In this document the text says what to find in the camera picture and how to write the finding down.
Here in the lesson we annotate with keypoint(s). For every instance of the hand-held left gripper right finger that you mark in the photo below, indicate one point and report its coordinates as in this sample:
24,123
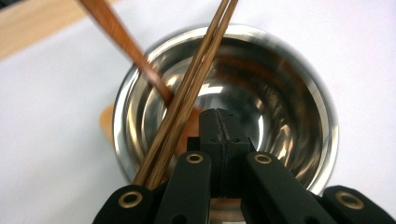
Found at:
235,140

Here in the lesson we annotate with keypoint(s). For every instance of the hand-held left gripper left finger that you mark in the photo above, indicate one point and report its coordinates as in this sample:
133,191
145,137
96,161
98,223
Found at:
211,130

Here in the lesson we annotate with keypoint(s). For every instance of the brown wooden chopstick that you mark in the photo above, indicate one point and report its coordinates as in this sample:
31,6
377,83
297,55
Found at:
184,90
195,90

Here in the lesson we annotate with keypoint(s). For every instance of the stainless steel bowl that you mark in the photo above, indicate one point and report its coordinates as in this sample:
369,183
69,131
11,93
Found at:
280,93

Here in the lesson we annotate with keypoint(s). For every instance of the brown wooden spoon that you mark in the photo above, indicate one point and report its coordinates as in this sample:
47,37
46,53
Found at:
124,40

